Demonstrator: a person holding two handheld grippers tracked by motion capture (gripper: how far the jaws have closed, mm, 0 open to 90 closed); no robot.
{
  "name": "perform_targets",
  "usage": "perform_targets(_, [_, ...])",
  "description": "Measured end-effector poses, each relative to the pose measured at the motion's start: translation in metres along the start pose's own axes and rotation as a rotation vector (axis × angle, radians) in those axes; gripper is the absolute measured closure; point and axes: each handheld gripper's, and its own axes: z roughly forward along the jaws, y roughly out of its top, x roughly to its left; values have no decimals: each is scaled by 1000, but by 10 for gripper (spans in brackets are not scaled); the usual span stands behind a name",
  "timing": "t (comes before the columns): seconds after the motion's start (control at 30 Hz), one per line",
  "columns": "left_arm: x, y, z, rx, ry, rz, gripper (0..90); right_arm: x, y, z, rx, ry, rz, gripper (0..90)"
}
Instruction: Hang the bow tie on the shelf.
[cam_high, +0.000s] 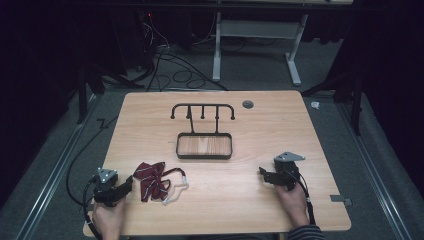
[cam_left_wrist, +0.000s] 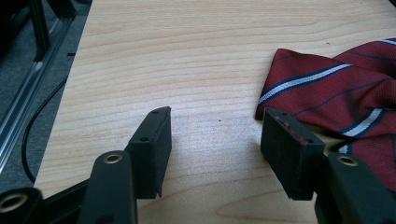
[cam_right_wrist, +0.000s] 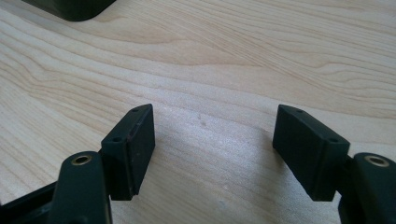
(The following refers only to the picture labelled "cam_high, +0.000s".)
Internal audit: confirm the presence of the white metal desk frame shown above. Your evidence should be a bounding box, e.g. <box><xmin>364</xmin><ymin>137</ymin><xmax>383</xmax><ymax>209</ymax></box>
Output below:
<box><xmin>212</xmin><ymin>11</ymin><xmax>310</xmax><ymax>87</ymax></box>

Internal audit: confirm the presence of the metal floor rail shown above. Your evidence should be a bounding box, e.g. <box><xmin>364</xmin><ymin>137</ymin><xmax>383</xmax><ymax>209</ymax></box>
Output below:
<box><xmin>13</xmin><ymin>94</ymin><xmax>101</xmax><ymax>240</ymax></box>
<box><xmin>334</xmin><ymin>101</ymin><xmax>414</xmax><ymax>240</ymax></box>

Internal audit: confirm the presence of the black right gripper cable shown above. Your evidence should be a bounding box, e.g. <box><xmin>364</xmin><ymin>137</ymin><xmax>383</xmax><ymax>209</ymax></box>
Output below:
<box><xmin>287</xmin><ymin>169</ymin><xmax>317</xmax><ymax>226</ymax></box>

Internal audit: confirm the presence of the black hook rack with tray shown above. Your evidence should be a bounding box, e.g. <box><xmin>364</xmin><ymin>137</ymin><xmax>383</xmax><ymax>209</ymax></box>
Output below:
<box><xmin>170</xmin><ymin>103</ymin><xmax>236</xmax><ymax>161</ymax></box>

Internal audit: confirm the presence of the grey metal bracket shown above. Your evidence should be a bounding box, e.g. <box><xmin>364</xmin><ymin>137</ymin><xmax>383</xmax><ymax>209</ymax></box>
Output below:
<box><xmin>329</xmin><ymin>194</ymin><xmax>353</xmax><ymax>207</ymax></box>

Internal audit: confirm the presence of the person's right hand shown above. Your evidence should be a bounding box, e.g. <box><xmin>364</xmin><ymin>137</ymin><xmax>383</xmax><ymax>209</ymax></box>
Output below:
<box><xmin>274</xmin><ymin>182</ymin><xmax>310</xmax><ymax>230</ymax></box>

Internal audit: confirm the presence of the person's left hand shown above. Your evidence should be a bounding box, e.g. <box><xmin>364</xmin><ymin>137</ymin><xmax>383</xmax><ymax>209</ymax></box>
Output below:
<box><xmin>91</xmin><ymin>197</ymin><xmax>127</xmax><ymax>240</ymax></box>

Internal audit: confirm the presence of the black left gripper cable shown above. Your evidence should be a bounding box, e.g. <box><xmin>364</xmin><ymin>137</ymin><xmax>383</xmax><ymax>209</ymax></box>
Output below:
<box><xmin>65</xmin><ymin>114</ymin><xmax>119</xmax><ymax>240</ymax></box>

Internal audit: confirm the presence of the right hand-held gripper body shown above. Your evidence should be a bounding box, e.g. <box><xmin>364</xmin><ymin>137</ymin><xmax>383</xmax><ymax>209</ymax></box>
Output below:
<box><xmin>272</xmin><ymin>151</ymin><xmax>306</xmax><ymax>192</ymax></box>

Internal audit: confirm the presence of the black metal stand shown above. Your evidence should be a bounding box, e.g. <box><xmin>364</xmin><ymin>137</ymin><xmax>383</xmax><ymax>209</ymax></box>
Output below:
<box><xmin>300</xmin><ymin>71</ymin><xmax>364</xmax><ymax>137</ymax></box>

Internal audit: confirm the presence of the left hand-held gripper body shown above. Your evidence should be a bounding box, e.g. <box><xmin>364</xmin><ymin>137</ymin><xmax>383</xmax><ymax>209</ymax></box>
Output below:
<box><xmin>92</xmin><ymin>167</ymin><xmax>122</xmax><ymax>208</ymax></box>

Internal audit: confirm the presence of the tangle of floor cables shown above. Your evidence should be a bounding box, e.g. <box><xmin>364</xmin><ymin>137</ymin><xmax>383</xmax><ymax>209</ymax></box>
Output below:
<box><xmin>134</xmin><ymin>11</ymin><xmax>231</xmax><ymax>93</ymax></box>

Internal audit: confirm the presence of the dark red striped bow tie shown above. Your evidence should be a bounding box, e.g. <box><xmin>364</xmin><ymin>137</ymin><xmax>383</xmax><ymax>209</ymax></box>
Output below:
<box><xmin>132</xmin><ymin>161</ymin><xmax>190</xmax><ymax>205</ymax></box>

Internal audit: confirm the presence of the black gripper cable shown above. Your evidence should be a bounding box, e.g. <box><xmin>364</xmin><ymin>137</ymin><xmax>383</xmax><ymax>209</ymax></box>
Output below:
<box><xmin>65</xmin><ymin>114</ymin><xmax>119</xmax><ymax>240</ymax></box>
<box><xmin>287</xmin><ymin>169</ymin><xmax>317</xmax><ymax>226</ymax></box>

